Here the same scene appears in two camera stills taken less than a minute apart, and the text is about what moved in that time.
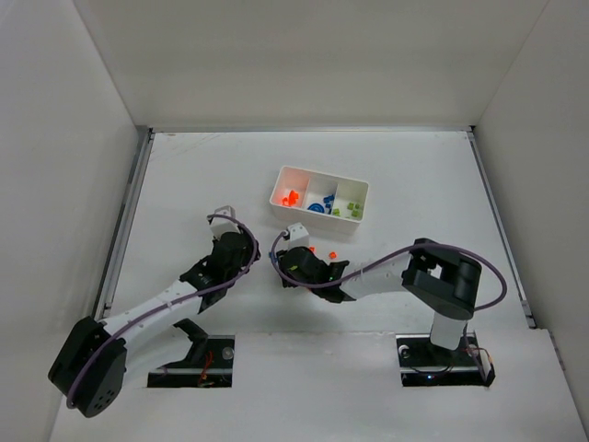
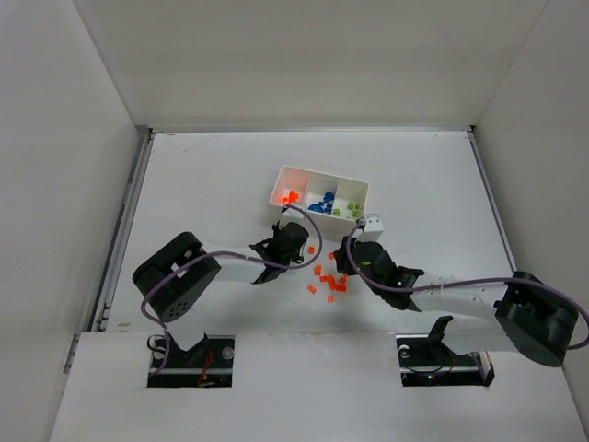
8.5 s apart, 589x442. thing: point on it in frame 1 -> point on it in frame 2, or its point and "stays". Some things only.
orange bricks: x=291 y=200 stays
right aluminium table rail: x=501 y=226 stays
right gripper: x=291 y=257 -> x=352 y=257
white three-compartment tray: x=326 y=200 stays
